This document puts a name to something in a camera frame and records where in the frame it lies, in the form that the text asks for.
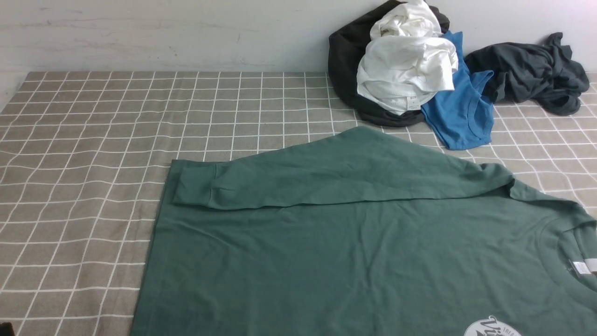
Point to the blue shirt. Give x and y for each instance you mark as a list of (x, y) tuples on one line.
[(462, 118)]

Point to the dark grey crumpled shirt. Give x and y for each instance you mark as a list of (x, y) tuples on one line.
[(545, 73)]

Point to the green long sleeve shirt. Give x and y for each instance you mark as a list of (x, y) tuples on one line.
[(364, 234)]

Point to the grey checkered tablecloth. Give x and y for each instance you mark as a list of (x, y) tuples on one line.
[(85, 157)]

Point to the black garment under pile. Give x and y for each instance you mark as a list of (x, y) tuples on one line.
[(347, 47)]

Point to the white crumpled shirt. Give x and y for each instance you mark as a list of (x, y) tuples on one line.
[(407, 61)]

